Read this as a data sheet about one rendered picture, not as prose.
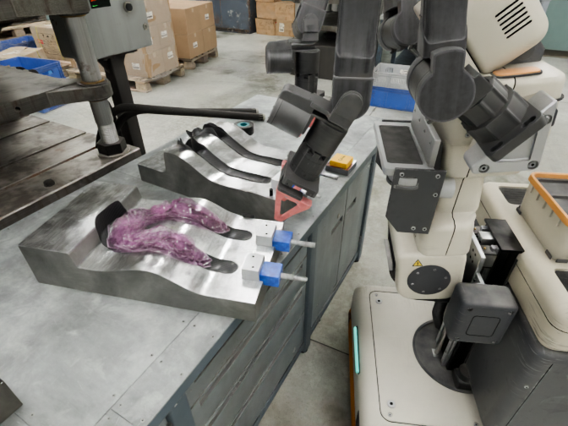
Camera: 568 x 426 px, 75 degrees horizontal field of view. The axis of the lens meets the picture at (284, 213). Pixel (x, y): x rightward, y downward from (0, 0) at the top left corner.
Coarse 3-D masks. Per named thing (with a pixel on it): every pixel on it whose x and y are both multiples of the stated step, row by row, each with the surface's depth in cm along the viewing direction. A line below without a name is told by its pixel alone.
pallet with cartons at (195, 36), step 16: (176, 0) 540; (176, 16) 476; (192, 16) 487; (208, 16) 526; (176, 32) 488; (192, 32) 494; (208, 32) 533; (192, 48) 502; (208, 48) 541; (192, 64) 508
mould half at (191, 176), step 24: (216, 144) 111; (240, 144) 115; (144, 168) 113; (168, 168) 107; (192, 168) 102; (240, 168) 106; (264, 168) 106; (192, 192) 107; (216, 192) 102; (240, 192) 97; (264, 192) 95; (264, 216) 97
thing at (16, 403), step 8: (0, 384) 56; (0, 392) 56; (8, 392) 57; (0, 400) 56; (8, 400) 58; (16, 400) 59; (0, 408) 57; (8, 408) 58; (16, 408) 59; (0, 416) 57; (8, 416) 58
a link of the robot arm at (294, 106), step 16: (288, 96) 57; (304, 96) 57; (320, 96) 60; (352, 96) 53; (272, 112) 58; (288, 112) 58; (304, 112) 58; (336, 112) 55; (352, 112) 54; (288, 128) 59
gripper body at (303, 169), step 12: (288, 156) 68; (300, 156) 63; (312, 156) 61; (324, 156) 62; (288, 168) 64; (300, 168) 63; (312, 168) 63; (288, 180) 62; (300, 180) 63; (312, 180) 65; (312, 192) 63
